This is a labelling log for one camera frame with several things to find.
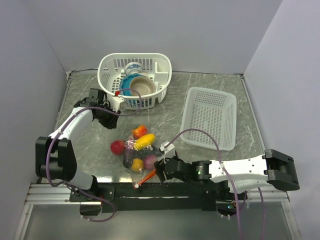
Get beige ceramic bowl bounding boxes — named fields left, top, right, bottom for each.
left=130, top=76, right=157, bottom=96

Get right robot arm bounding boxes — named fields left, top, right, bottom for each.
left=154, top=149, right=300, bottom=199

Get white dish rack basket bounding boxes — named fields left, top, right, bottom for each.
left=97, top=53, right=172, bottom=110

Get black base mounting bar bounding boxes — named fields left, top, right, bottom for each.
left=69, top=181, right=236, bottom=217

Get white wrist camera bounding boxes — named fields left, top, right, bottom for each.
left=109, top=96, right=125, bottom=112
left=159, top=141, right=176, bottom=158

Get blue white porcelain bowl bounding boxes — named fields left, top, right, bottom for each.
left=124, top=62, right=143, bottom=76

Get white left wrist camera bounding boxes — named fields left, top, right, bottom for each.
left=109, top=96, right=125, bottom=112

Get white perforated plastic basket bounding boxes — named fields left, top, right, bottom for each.
left=180, top=87, right=237, bottom=151

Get purple fake onion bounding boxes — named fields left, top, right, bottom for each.
left=143, top=154, right=157, bottom=170

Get clear zip top bag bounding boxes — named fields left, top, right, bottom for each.
left=110, top=125, right=163, bottom=189

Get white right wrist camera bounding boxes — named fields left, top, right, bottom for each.
left=159, top=141, right=176, bottom=158

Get orange fake persimmon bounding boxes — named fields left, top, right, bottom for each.
left=132, top=125, right=148, bottom=140

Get dark fake grapes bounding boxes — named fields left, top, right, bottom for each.
left=134, top=145, right=161, bottom=160

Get red fake apple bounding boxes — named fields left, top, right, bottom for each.
left=110, top=140, right=126, bottom=156

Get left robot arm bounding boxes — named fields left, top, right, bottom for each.
left=35, top=88, right=121, bottom=201

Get blue plate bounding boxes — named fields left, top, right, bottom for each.
left=119, top=74, right=139, bottom=96

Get purple fake eggplant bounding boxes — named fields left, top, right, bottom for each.
left=122, top=148, right=135, bottom=169

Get small yellow fake fruit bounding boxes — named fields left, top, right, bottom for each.
left=131, top=158, right=144, bottom=173

